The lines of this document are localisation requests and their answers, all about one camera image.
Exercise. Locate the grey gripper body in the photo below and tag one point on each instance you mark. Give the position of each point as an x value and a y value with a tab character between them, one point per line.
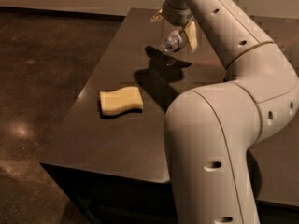
176	16

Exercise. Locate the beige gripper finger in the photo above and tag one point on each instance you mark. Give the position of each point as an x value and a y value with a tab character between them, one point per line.
190	32
157	17

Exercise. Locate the clear plastic water bottle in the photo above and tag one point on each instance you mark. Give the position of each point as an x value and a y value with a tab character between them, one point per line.
173	42

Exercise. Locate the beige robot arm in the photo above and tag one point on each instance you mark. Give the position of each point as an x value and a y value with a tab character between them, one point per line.
209	129

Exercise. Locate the yellow sponge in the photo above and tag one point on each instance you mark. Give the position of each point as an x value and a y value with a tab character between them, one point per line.
119	101

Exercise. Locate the dark cabinet under table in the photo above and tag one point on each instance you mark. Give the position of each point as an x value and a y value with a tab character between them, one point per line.
108	199

